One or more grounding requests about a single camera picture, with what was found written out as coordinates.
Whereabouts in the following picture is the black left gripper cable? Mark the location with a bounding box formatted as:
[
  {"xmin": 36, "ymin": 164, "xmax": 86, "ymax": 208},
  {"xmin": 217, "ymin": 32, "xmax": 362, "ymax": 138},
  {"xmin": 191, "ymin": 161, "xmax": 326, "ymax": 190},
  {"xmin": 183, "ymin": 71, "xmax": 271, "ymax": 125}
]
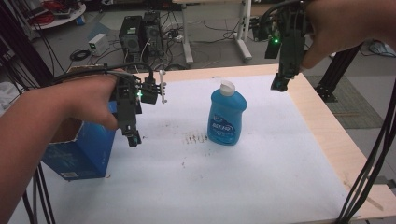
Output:
[{"xmin": 50, "ymin": 61, "xmax": 155, "ymax": 87}]

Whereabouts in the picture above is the blue cardboard box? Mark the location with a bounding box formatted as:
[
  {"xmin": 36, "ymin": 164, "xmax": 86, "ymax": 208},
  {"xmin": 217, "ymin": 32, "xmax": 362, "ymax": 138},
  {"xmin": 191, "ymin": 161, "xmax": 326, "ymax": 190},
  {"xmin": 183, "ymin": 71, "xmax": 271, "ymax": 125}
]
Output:
[{"xmin": 41, "ymin": 101, "xmax": 119, "ymax": 182}]

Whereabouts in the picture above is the person's right hand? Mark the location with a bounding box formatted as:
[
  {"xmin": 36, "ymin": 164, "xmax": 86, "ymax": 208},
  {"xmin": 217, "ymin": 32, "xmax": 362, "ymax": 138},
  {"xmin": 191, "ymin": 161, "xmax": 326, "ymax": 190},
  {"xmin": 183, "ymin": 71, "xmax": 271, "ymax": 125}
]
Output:
[{"xmin": 300, "ymin": 0, "xmax": 380, "ymax": 70}]

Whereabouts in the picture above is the black computer tower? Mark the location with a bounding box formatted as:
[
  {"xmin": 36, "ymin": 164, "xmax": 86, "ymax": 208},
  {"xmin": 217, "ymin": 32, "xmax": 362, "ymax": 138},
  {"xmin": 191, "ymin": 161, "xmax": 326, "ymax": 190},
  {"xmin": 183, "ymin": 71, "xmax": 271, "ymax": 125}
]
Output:
[
  {"xmin": 118, "ymin": 15, "xmax": 145, "ymax": 63},
  {"xmin": 141, "ymin": 11, "xmax": 165, "ymax": 59}
]

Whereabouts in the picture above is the grey floor mat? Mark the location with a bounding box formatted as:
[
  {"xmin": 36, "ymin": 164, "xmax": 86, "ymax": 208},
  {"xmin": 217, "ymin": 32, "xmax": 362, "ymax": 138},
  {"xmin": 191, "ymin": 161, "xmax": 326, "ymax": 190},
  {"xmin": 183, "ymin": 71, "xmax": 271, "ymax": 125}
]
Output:
[{"xmin": 305, "ymin": 74, "xmax": 385, "ymax": 131}]

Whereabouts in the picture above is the black right gripper cable bundle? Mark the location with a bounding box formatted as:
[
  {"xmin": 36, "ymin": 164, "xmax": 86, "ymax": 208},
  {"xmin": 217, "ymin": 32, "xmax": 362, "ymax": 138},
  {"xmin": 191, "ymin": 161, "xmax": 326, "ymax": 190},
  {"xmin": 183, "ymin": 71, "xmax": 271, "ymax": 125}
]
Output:
[{"xmin": 335, "ymin": 88, "xmax": 396, "ymax": 224}]

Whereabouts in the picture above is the blue detergent bottle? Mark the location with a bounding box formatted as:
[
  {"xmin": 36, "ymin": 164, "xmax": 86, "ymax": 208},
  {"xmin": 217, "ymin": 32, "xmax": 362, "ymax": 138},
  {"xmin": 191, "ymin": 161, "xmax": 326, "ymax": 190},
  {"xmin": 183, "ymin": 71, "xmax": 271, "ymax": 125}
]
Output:
[{"xmin": 206, "ymin": 79, "xmax": 248, "ymax": 147}]

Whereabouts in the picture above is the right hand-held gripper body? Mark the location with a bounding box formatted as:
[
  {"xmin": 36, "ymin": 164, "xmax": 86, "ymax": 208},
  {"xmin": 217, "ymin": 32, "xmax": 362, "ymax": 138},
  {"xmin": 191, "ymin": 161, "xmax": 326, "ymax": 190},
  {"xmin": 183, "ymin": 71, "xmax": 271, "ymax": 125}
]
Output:
[{"xmin": 252, "ymin": 0, "xmax": 313, "ymax": 79}]

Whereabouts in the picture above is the white foam sheet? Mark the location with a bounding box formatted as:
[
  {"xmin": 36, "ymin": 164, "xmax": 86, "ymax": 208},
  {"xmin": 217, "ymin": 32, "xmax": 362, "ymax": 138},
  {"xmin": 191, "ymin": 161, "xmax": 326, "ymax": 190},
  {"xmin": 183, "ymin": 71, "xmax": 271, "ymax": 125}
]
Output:
[{"xmin": 7, "ymin": 74, "xmax": 351, "ymax": 224}]

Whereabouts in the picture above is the black metal stand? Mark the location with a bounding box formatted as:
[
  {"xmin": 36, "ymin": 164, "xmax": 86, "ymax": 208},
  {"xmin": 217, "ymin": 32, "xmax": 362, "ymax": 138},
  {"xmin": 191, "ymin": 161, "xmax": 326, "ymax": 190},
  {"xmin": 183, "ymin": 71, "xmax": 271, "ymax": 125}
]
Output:
[
  {"xmin": 0, "ymin": 0, "xmax": 55, "ymax": 94},
  {"xmin": 314, "ymin": 42, "xmax": 364, "ymax": 104}
]

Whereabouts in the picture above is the small white device box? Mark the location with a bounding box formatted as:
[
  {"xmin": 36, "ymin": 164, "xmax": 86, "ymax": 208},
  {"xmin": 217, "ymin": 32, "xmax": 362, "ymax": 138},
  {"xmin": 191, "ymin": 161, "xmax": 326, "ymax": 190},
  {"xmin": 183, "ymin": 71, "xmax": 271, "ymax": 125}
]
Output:
[{"xmin": 88, "ymin": 33, "xmax": 110, "ymax": 56}]

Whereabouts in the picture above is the white desk frame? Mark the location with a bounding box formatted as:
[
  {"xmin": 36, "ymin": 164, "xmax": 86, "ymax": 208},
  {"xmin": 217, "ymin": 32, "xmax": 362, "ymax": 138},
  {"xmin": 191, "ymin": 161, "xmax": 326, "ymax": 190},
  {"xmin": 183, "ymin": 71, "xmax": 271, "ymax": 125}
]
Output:
[{"xmin": 172, "ymin": 0, "xmax": 254, "ymax": 65}]

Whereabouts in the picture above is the coiled black cable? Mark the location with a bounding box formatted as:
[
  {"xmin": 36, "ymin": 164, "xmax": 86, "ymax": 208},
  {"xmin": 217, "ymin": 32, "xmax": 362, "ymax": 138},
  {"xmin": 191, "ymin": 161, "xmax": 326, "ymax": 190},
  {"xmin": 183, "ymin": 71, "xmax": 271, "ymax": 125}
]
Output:
[{"xmin": 69, "ymin": 48, "xmax": 92, "ymax": 63}]

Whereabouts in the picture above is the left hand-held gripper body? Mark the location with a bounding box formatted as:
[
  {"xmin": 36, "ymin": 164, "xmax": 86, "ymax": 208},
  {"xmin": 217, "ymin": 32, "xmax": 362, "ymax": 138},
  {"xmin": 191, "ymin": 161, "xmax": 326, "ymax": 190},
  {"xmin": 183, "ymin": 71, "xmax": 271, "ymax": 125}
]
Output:
[{"xmin": 109, "ymin": 69, "xmax": 168, "ymax": 137}]

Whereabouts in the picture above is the round white table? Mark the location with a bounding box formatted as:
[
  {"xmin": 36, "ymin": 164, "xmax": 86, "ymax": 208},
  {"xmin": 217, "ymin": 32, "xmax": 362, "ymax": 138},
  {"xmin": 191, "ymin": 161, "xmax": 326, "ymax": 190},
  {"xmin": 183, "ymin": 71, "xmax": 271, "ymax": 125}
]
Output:
[{"xmin": 29, "ymin": 0, "xmax": 87, "ymax": 31}]

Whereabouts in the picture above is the white cloth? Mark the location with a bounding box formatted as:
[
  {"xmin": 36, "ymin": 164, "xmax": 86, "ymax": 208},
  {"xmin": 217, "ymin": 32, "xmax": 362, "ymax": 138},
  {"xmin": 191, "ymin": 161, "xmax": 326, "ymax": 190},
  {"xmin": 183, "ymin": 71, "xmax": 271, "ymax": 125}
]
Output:
[{"xmin": 0, "ymin": 81, "xmax": 23, "ymax": 117}]

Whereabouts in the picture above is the person's left hand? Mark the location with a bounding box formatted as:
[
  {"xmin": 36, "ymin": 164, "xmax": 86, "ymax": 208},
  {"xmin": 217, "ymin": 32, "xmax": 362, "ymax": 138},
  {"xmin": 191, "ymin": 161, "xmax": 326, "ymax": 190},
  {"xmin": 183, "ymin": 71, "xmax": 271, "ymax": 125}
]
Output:
[{"xmin": 56, "ymin": 73, "xmax": 121, "ymax": 132}]

